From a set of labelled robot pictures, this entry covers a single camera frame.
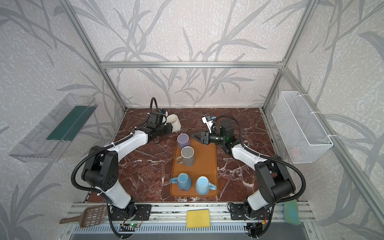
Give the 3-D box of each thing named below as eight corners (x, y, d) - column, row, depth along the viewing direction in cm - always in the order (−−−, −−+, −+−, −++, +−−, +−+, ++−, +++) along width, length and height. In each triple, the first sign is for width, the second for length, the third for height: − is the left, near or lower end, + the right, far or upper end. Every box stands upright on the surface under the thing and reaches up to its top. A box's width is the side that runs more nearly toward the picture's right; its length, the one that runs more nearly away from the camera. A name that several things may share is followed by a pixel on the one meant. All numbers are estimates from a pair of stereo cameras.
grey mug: (178, 166, 90) (176, 158, 82) (180, 154, 96) (177, 145, 87) (195, 166, 90) (194, 158, 82) (195, 154, 96) (194, 145, 87)
